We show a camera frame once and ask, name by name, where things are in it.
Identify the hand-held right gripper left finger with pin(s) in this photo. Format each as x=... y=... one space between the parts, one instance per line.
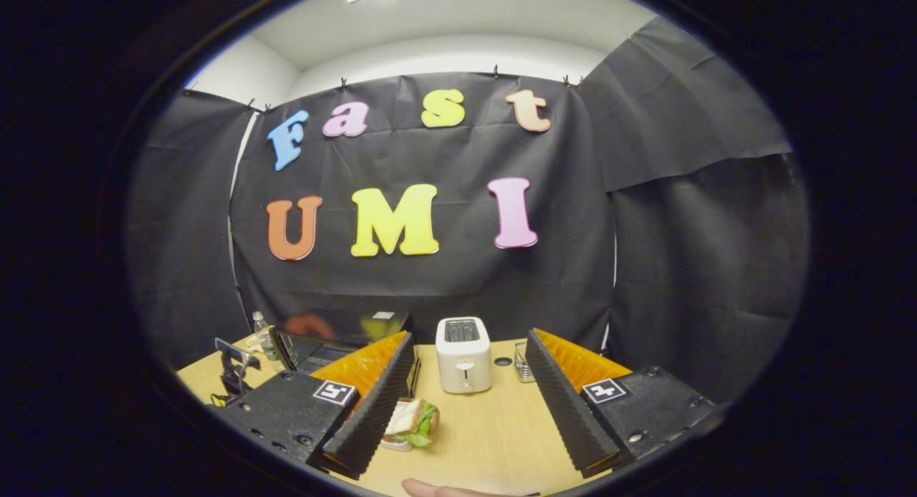
x=372 y=411

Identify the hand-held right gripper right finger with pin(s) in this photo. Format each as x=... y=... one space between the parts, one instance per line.
x=566 y=411

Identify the sandwich with lettuce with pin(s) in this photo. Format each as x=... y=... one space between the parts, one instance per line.
x=410 y=418

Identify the black electric oven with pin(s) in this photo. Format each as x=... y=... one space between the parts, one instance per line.
x=337 y=325

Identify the small white dish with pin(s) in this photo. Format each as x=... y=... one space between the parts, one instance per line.
x=392 y=445

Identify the clear plastic water bottle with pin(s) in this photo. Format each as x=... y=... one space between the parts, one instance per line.
x=263 y=336

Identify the white toaster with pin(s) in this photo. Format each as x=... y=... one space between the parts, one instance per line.
x=464 y=364

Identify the black backdrop cloth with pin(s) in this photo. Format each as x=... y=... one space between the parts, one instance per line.
x=680 y=253

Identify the row of small black clips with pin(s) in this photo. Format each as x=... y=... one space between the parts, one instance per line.
x=495 y=71

